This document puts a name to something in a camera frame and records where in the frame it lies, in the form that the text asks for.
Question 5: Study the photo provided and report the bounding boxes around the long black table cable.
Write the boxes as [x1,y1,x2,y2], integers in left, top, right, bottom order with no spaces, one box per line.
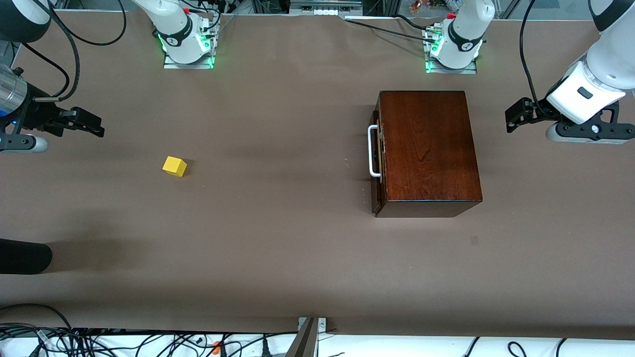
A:
[345,19,437,41]

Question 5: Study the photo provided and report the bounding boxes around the tangled black cables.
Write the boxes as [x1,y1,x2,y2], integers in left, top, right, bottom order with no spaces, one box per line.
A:
[0,303,298,357]

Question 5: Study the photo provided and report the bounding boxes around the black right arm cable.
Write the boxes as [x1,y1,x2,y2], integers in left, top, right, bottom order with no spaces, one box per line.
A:
[30,0,81,102]

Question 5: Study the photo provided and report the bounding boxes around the dark brown wooden cabinet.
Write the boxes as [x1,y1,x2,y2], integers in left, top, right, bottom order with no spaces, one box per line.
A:
[375,90,483,218]

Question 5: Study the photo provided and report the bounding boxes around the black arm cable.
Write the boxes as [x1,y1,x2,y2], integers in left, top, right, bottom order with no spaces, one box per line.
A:
[518,0,546,117]
[30,0,81,102]

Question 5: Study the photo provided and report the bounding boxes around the white power strip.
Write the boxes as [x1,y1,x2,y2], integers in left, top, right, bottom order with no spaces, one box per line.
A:
[290,0,363,15]

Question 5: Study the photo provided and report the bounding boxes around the black cylinder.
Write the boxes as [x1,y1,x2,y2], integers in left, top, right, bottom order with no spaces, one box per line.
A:
[0,238,53,275]

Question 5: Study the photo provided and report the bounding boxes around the short black table cable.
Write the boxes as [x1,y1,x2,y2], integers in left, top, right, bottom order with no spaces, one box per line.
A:
[394,14,433,29]

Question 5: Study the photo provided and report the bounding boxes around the wooden drawer with white handle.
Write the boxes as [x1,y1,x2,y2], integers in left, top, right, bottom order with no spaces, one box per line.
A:
[368,110,387,213]

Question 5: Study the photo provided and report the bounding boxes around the black looped cable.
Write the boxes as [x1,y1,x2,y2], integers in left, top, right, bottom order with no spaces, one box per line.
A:
[47,0,127,47]

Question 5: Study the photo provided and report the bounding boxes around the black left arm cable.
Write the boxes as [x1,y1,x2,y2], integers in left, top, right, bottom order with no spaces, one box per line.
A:
[518,0,546,117]

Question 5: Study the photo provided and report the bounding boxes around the grey metal bar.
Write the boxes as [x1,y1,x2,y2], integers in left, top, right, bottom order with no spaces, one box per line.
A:
[286,318,318,357]

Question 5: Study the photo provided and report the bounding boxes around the yellow wooden block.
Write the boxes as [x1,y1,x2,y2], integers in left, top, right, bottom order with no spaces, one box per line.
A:
[162,156,188,178]

